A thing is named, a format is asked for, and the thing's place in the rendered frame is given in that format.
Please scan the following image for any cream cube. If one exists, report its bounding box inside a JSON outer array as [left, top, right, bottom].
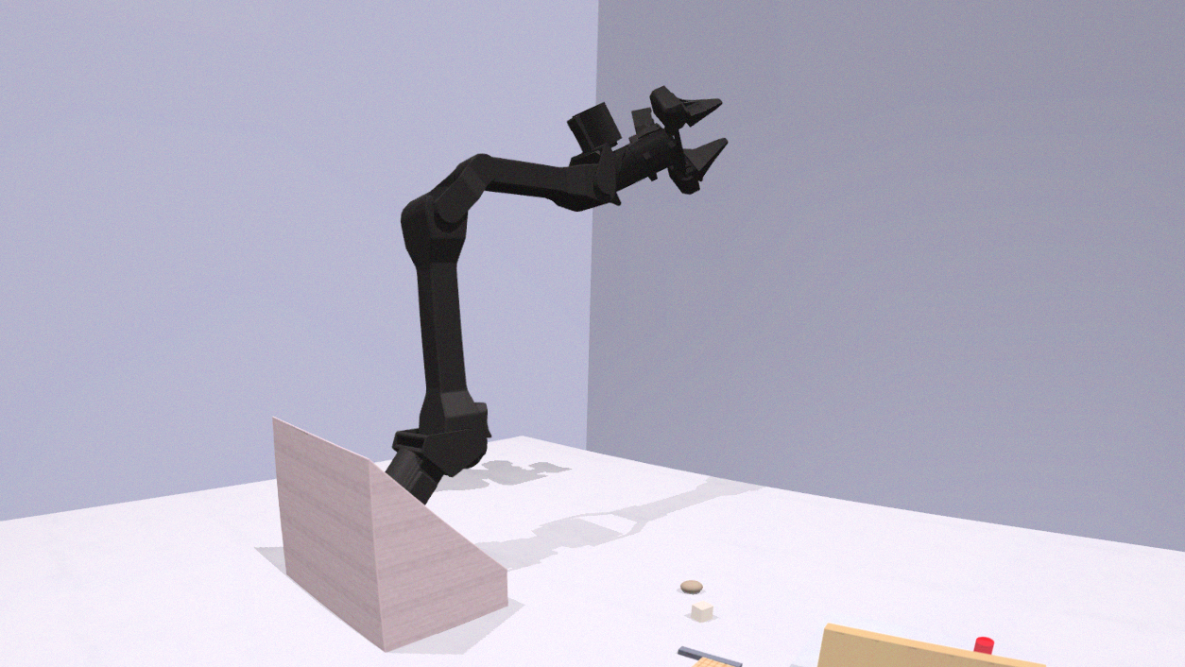
[[691, 601, 713, 623]]

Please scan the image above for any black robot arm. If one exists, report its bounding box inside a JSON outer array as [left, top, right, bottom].
[[385, 102, 643, 505]]

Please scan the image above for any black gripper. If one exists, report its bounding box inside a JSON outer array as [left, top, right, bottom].
[[627, 85, 728, 195]]

